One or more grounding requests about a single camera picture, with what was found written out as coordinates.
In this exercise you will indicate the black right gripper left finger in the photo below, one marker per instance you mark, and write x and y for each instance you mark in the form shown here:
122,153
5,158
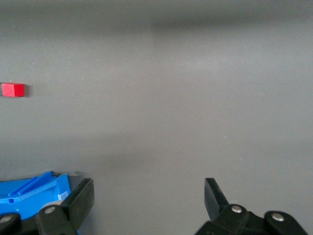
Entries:
78,198

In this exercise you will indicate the small red cube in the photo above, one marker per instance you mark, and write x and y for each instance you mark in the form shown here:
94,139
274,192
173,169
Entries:
12,89

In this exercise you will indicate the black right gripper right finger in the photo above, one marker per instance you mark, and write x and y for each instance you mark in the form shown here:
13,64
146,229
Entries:
217,210

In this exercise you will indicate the blue plastic storage bin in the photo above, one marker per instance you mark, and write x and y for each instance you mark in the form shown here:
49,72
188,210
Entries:
36,195

